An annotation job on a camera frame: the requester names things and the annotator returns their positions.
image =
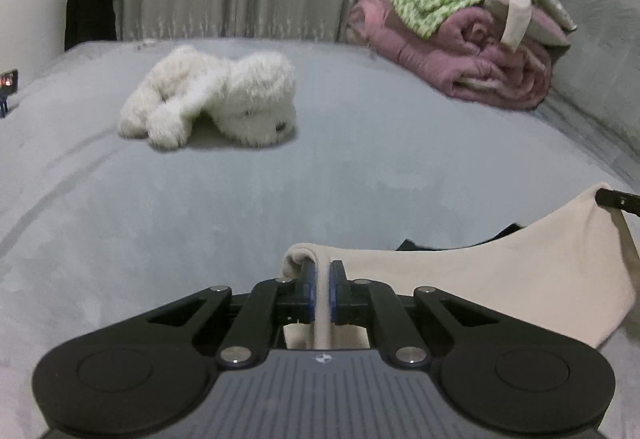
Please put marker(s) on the grey quilted blanket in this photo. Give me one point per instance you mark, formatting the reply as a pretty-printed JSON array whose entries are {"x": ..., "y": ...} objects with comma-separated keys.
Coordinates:
[{"x": 600, "y": 59}]

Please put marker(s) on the purple folded quilt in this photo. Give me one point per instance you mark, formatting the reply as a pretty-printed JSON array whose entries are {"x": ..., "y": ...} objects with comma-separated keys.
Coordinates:
[{"x": 450, "y": 54}]

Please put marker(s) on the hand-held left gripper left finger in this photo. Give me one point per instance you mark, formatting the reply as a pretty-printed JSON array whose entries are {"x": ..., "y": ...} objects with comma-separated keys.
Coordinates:
[{"x": 311, "y": 291}]

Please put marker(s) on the white plush dog toy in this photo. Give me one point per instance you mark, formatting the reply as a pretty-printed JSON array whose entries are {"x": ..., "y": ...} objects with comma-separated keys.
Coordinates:
[{"x": 210, "y": 89}]

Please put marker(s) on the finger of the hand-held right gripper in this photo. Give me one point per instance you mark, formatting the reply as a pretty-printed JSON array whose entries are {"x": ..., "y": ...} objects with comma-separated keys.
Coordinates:
[{"x": 620, "y": 201}]

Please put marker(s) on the smartphone with lit screen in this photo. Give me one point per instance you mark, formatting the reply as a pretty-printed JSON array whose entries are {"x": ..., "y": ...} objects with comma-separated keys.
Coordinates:
[{"x": 9, "y": 80}]

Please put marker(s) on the purple and grey pillow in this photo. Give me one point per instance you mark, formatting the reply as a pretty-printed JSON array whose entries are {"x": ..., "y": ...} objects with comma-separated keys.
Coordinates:
[{"x": 545, "y": 33}]

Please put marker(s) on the blue phone stand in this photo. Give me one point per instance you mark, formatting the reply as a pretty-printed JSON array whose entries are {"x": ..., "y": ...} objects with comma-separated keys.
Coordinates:
[{"x": 4, "y": 104}]

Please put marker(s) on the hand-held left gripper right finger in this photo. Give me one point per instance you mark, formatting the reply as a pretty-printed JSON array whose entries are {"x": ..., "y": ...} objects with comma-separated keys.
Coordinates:
[{"x": 334, "y": 291}]

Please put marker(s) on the silver grey pillow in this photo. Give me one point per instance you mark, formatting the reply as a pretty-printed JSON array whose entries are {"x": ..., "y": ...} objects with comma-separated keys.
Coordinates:
[{"x": 555, "y": 4}]

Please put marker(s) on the cream and black sweatshirt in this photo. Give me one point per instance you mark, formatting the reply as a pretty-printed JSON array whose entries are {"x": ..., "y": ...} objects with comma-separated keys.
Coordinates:
[{"x": 500, "y": 279}]

